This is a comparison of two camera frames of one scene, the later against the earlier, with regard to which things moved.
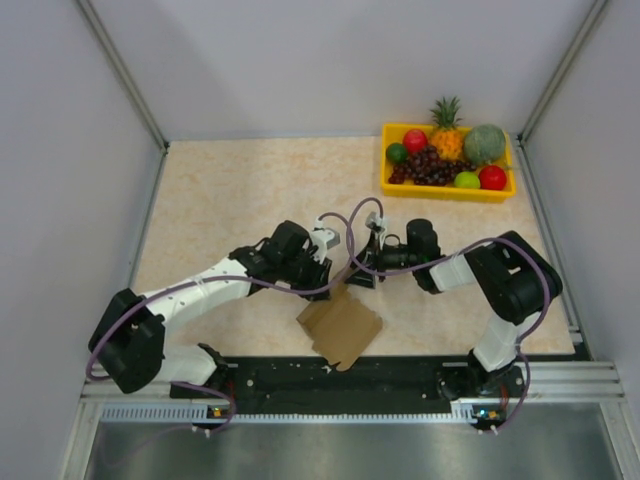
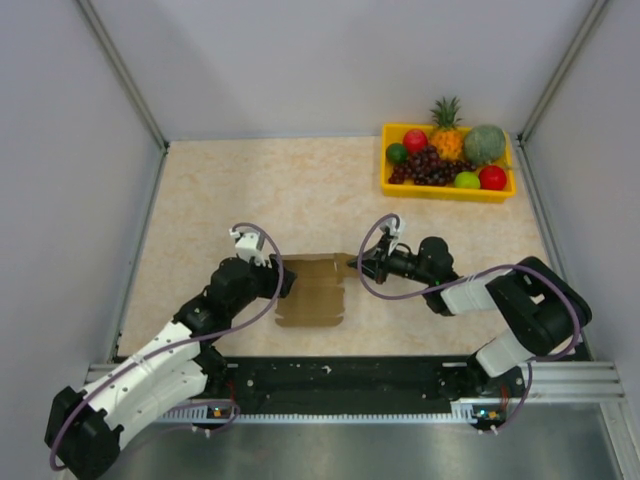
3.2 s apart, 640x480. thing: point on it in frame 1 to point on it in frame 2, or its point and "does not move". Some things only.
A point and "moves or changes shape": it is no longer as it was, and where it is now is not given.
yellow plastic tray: x=395 y=133 does not move
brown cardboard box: x=341 y=326 moves or changes shape
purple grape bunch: x=427 y=169 does not move
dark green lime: x=397 y=153 does not move
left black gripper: x=317 y=288 to x=271 y=276
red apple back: x=414 y=140 does not move
